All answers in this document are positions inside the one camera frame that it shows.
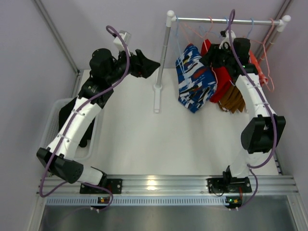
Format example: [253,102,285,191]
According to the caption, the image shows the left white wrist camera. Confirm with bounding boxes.
[113,30,131,51]

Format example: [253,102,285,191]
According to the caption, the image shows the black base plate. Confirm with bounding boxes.
[207,177,252,195]
[79,178,123,194]

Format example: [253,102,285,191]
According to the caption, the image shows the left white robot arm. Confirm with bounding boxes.
[37,48,160,185]

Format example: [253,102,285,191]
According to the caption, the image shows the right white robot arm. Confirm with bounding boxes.
[201,38,286,193]

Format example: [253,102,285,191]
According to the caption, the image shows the empty pink hanger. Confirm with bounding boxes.
[250,18,275,92]

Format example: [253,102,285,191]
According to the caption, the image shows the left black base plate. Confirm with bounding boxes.
[79,178,123,194]

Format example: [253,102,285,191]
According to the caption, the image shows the silver clothes rack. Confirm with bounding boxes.
[154,10,291,113]

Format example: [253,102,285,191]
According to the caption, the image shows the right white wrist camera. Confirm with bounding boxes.
[218,29,236,49]

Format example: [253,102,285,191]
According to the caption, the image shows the brown garment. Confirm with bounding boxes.
[218,85,245,114]

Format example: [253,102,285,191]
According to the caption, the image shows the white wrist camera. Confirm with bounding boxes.
[113,30,131,51]
[218,29,236,49]

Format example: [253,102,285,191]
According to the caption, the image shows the white plastic basket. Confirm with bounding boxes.
[39,98,103,161]

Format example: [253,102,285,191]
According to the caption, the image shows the pink hanger with red garment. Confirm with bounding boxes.
[202,16,235,87]

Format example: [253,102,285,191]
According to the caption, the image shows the light blue wire hanger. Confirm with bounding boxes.
[174,16,186,80]

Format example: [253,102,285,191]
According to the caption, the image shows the black trousers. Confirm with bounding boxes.
[58,97,95,148]

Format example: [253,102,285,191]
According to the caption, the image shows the red garment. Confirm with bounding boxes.
[201,39,231,103]

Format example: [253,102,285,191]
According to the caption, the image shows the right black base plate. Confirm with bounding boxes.
[207,177,252,195]

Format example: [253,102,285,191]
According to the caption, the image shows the aluminium mounting rail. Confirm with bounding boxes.
[36,174,299,194]

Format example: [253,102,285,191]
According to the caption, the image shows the blue white patterned shorts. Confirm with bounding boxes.
[175,43,218,113]

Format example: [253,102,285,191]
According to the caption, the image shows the coral orange garment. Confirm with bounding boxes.
[249,50,268,85]

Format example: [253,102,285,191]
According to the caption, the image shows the grey slotted cable duct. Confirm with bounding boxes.
[46,196,239,206]

